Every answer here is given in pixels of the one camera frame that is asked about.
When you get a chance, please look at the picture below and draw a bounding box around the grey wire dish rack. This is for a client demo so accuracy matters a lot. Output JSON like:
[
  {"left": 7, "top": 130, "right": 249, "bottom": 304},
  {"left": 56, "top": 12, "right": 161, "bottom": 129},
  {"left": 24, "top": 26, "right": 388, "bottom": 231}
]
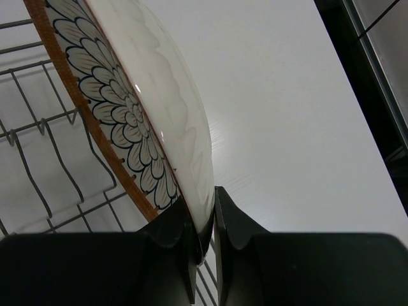
[{"left": 0, "top": 18, "right": 221, "bottom": 306}]

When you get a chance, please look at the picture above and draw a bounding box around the white floral bowl plate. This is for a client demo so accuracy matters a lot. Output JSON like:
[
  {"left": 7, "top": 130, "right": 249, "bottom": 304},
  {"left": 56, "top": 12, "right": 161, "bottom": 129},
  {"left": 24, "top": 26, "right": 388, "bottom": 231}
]
[{"left": 25, "top": 1, "right": 215, "bottom": 263}]

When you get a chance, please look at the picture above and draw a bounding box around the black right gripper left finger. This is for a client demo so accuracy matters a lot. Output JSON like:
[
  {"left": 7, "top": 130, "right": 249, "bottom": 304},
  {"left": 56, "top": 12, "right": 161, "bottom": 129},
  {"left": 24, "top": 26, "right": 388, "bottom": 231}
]
[{"left": 1, "top": 200, "right": 196, "bottom": 305}]

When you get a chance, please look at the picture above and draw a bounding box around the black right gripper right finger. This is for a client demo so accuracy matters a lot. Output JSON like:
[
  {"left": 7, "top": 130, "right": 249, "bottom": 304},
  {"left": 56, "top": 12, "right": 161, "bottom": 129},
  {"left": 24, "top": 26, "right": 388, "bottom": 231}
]
[{"left": 214, "top": 187, "right": 407, "bottom": 305}]

